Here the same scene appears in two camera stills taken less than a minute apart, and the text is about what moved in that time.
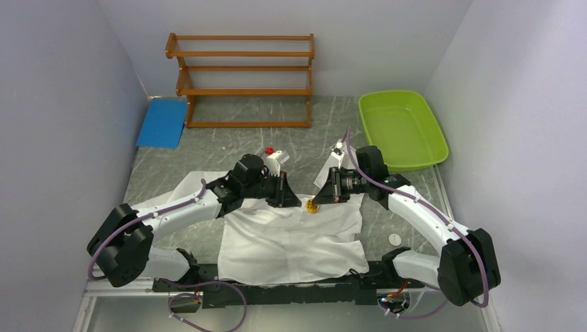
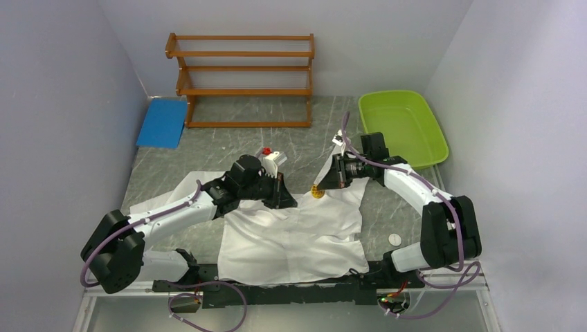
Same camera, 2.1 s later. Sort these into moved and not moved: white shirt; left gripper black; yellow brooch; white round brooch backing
Moved: yellow brooch
Not moved: left gripper black; white shirt; white round brooch backing
